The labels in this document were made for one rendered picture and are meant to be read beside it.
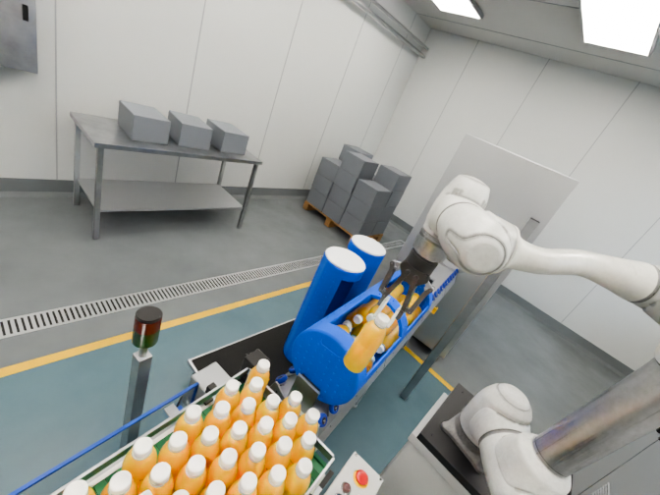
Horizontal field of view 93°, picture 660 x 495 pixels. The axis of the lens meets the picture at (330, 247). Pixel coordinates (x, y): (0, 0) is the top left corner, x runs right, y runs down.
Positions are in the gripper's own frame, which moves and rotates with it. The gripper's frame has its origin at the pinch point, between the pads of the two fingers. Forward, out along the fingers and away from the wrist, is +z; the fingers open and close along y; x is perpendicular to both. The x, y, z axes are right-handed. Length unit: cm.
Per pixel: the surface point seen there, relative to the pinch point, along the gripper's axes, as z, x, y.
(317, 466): 56, 9, -10
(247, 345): 132, -66, 78
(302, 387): 44.1, 1.1, 9.6
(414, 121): -55, -547, 232
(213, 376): 62, 12, 38
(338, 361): 29.4, -4.2, 5.0
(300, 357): 40.9, -4.5, 17.7
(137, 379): 46, 40, 43
